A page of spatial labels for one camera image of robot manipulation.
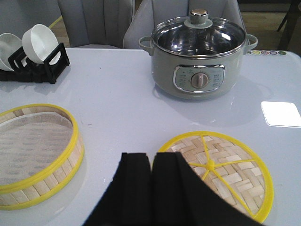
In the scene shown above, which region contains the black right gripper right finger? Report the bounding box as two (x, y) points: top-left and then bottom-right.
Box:
(152, 152), (260, 226)

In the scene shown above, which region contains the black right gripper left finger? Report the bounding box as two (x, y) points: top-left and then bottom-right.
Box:
(83, 153), (152, 226)

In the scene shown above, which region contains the woven bamboo steamer lid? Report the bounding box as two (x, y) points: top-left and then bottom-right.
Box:
(159, 131), (274, 223)

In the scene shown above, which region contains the right bamboo steamer tray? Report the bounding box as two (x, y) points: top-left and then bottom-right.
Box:
(0, 104), (84, 210)

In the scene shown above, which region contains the grey electric cooking pot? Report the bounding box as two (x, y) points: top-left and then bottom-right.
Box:
(139, 34), (258, 100)

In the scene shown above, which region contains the glass pot lid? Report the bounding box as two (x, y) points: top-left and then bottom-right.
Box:
(151, 15), (246, 58)

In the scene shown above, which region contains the black dish rack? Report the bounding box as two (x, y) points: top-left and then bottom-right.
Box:
(0, 43), (70, 84)

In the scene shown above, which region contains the left grey chair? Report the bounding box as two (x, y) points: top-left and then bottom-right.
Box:
(58, 0), (135, 48)

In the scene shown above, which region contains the grey chair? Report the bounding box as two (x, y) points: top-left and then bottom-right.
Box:
(58, 0), (135, 48)
(123, 0), (245, 49)

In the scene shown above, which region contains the white bowl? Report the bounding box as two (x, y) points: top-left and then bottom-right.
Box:
(0, 33), (22, 72)
(22, 24), (59, 64)

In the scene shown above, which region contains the right grey chair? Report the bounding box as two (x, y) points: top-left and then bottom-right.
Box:
(123, 0), (245, 49)

